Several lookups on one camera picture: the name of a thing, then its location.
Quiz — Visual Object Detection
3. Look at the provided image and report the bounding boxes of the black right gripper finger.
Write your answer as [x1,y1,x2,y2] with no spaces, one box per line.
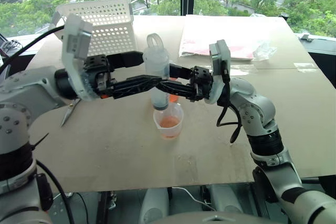
[157,80,198,102]
[169,63,194,80]

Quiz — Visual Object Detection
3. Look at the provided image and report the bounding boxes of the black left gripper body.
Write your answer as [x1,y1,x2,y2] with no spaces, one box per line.
[83,54,117,100]

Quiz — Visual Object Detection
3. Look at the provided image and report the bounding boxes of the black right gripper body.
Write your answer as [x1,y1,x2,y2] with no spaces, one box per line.
[191,66,213,102]

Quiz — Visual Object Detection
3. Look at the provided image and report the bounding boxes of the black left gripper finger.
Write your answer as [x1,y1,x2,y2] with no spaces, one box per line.
[114,75,165,100]
[106,50,145,71]

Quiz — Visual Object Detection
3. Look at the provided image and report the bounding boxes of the large clear plastic syringe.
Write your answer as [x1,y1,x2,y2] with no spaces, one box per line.
[142,33,172,112]

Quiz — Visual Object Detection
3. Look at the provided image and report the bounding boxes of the clear cup with red liquid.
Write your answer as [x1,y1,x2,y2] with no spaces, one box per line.
[153,102,184,140]

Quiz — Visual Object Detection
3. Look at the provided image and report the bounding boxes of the white perforated plastic basket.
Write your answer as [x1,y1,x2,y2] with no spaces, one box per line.
[52,0,139,57]

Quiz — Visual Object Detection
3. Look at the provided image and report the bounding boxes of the white paper sheets red stains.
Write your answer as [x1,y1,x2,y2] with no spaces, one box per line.
[178,14,271,61]

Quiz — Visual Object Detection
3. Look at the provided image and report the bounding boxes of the crumpled clear plastic wrap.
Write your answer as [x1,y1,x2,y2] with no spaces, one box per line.
[253,40,278,62]

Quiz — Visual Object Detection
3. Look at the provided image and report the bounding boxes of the grey rounded robot leg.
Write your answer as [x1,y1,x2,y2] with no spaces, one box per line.
[138,187,170,224]
[209,184,244,215]

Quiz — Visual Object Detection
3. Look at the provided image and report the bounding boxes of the grey robot torso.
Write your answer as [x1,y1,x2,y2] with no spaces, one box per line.
[167,210,265,224]

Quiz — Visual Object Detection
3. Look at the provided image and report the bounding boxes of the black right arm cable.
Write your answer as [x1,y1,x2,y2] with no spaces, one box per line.
[216,60,244,144]

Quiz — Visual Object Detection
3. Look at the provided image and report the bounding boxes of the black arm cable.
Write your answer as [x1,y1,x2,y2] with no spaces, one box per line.
[0,25,65,78]
[216,60,244,144]

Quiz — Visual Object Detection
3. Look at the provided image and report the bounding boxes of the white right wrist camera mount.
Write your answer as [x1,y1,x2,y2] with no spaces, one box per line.
[204,39,232,105]

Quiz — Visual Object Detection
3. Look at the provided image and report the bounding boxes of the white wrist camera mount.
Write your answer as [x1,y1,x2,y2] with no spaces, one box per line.
[62,13,94,101]
[204,39,232,105]

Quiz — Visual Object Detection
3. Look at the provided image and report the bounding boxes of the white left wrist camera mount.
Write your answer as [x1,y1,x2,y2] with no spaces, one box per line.
[62,13,94,101]

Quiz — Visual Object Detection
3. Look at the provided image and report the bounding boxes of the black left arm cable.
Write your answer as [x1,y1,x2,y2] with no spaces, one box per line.
[0,25,65,78]

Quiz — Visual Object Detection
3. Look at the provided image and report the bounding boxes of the dark device with cables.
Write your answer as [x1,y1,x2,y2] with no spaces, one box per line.
[0,34,23,58]

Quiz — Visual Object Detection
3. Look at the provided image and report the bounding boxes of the thin white cable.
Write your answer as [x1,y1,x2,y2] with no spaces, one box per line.
[172,186,217,212]

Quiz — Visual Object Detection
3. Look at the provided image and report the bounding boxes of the black cable on shoulder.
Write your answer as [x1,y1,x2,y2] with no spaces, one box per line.
[36,159,77,224]

